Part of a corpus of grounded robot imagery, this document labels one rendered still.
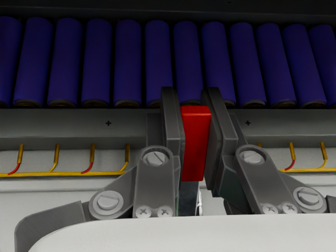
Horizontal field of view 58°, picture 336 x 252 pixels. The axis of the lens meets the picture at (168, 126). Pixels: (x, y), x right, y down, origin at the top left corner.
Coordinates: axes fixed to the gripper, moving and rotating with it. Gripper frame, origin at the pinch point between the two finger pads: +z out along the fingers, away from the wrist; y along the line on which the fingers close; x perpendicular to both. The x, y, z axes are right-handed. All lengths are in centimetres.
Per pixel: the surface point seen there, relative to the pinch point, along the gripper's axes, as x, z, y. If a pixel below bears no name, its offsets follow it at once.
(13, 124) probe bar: -2.2, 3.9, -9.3
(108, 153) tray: -4.7, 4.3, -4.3
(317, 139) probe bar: -3.1, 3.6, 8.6
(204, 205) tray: -6.4, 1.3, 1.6
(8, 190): -5.3, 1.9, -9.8
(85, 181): -5.1, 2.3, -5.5
